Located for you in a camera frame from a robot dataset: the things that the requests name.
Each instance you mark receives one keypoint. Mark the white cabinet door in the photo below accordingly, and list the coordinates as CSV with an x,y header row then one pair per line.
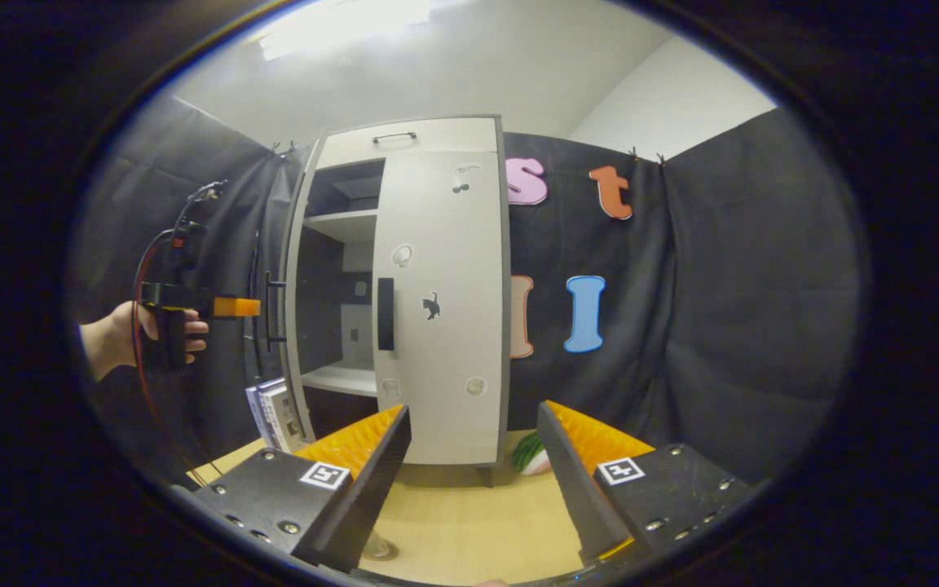
x,y
453,367
294,244

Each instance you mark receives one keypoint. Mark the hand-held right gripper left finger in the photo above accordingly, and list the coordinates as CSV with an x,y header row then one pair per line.
x,y
359,497

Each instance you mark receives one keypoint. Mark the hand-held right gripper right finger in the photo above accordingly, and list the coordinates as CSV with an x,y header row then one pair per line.
x,y
584,489

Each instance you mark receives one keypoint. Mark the watermelon slice toy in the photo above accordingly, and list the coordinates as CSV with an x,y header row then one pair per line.
x,y
531,454

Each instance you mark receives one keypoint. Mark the white cabinet drawer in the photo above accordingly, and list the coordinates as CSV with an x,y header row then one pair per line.
x,y
453,134

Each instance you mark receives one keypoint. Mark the grey white cabinet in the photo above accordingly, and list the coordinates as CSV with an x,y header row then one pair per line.
x,y
339,224

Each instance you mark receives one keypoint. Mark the black backdrop cloth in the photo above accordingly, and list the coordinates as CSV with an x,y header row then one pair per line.
x,y
722,326

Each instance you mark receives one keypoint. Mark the ceiling light panel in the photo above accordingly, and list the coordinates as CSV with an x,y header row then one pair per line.
x,y
339,24

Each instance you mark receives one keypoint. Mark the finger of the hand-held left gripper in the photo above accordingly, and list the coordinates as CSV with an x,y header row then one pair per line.
x,y
237,307

